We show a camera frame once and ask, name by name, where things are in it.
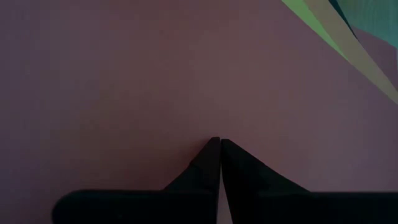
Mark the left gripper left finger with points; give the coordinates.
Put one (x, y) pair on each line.
(186, 202)

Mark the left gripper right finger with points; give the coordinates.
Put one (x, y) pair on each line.
(264, 202)

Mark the orange paper sheet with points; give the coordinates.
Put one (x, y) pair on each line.
(340, 31)

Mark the yellow paper sheet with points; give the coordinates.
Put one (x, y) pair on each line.
(308, 15)

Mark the black paper sheet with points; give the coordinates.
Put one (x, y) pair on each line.
(340, 9)

